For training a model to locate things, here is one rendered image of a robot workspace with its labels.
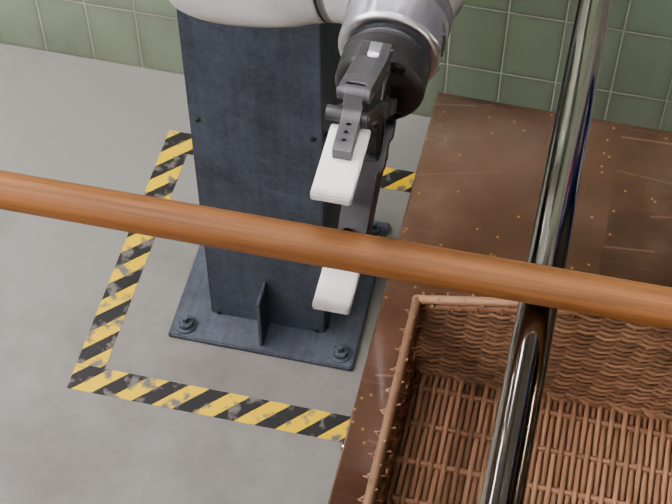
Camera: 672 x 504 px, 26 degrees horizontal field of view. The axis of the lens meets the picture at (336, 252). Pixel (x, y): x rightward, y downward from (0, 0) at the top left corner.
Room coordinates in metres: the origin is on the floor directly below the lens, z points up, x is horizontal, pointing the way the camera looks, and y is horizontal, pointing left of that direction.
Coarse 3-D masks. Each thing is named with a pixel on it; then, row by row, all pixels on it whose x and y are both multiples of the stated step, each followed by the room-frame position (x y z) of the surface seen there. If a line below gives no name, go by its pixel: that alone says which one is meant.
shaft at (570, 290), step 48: (0, 192) 0.71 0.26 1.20; (48, 192) 0.71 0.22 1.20; (96, 192) 0.71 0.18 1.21; (192, 240) 0.67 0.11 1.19; (240, 240) 0.67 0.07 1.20; (288, 240) 0.66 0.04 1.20; (336, 240) 0.66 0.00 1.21; (384, 240) 0.66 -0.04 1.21; (480, 288) 0.63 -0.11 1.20; (528, 288) 0.62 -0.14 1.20; (576, 288) 0.62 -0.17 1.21; (624, 288) 0.62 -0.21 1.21
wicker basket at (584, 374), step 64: (448, 320) 0.94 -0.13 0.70; (512, 320) 0.92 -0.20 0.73; (576, 320) 0.91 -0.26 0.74; (448, 384) 0.92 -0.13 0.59; (576, 384) 0.91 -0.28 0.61; (640, 384) 0.89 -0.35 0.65; (384, 448) 0.76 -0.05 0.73; (448, 448) 0.84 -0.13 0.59; (576, 448) 0.84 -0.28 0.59; (640, 448) 0.84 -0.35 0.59
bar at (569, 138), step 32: (608, 0) 0.96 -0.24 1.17; (576, 32) 0.92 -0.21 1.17; (576, 64) 0.88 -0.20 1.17; (576, 96) 0.84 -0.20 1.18; (576, 128) 0.80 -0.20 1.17; (576, 160) 0.77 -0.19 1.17; (544, 192) 0.74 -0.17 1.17; (576, 192) 0.74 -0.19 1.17; (544, 224) 0.70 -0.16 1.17; (544, 256) 0.67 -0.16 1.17; (544, 320) 0.61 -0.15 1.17; (512, 352) 0.59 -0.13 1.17; (544, 352) 0.59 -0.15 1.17; (512, 384) 0.56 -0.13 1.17; (544, 384) 0.56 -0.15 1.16; (512, 416) 0.53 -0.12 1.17; (512, 448) 0.50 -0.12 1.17; (512, 480) 0.48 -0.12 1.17
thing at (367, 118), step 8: (328, 104) 0.74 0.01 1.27; (368, 104) 0.76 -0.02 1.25; (376, 104) 0.76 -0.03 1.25; (384, 104) 0.78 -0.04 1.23; (392, 104) 0.79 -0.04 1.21; (328, 112) 0.73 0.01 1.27; (336, 112) 0.73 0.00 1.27; (368, 112) 0.73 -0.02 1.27; (376, 112) 0.76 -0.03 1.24; (384, 112) 0.77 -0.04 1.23; (392, 112) 0.79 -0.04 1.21; (336, 120) 0.73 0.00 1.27; (368, 120) 0.72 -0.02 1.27
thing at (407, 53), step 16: (368, 32) 0.86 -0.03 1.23; (384, 32) 0.86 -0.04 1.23; (352, 48) 0.85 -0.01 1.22; (400, 48) 0.84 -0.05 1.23; (416, 48) 0.85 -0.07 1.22; (400, 64) 0.83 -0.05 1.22; (416, 64) 0.84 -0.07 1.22; (336, 80) 0.84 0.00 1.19; (384, 80) 0.80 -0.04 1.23; (400, 80) 0.83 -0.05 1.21; (416, 80) 0.82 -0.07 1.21; (384, 96) 0.80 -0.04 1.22; (400, 96) 0.82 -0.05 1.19; (416, 96) 0.82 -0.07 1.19; (400, 112) 0.82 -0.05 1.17; (368, 128) 0.78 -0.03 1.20; (384, 128) 0.80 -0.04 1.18; (368, 144) 0.78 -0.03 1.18
